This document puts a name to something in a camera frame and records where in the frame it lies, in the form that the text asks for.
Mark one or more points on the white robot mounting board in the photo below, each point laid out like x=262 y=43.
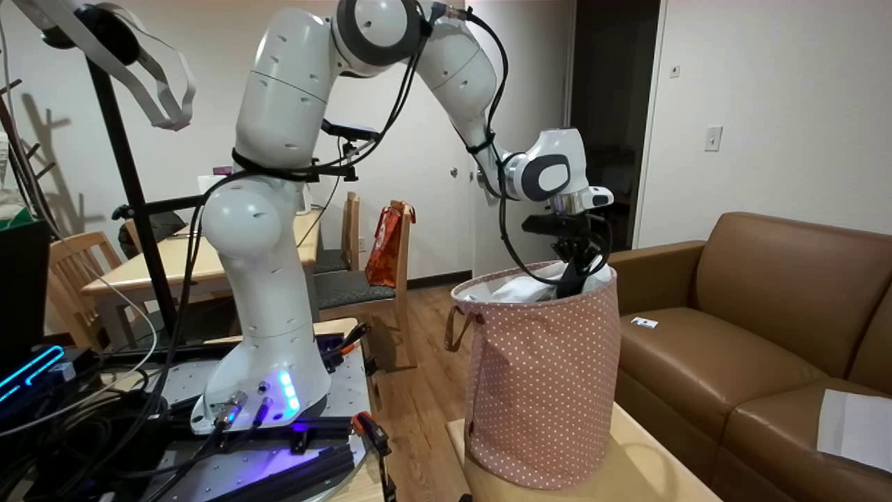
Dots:
x=349 y=392

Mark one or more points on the white door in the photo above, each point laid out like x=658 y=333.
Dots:
x=538 y=92

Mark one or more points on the dark wooden door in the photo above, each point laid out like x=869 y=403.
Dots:
x=615 y=92

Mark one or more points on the wooden dining table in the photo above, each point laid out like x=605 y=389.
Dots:
x=186 y=266

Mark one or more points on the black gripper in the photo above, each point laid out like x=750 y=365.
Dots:
x=580 y=234

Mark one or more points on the white paper sheet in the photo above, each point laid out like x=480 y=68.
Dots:
x=855 y=426

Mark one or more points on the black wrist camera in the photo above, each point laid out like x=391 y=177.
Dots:
x=538 y=224

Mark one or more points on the blue lit device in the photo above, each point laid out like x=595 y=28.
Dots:
x=31 y=369

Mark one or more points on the black monitor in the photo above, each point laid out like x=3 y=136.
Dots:
x=23 y=288

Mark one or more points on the wooden coat rack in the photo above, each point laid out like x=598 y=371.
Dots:
x=51 y=156

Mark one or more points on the pink polka dot basket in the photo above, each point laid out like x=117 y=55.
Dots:
x=545 y=392

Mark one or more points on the brown leather sofa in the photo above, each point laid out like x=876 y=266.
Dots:
x=743 y=323

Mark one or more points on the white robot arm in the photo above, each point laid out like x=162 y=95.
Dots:
x=268 y=269

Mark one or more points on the narrow wooden chair back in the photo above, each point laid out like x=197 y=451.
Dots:
x=352 y=226

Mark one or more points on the white wall switch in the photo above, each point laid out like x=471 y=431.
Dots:
x=715 y=141

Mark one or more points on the light wooden chair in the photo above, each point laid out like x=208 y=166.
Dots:
x=78 y=269

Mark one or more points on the wooden chair grey seat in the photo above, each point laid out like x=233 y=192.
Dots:
x=349 y=288

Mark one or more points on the black stand pole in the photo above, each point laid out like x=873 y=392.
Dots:
x=129 y=196

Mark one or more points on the orange bag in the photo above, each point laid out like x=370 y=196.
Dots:
x=382 y=245

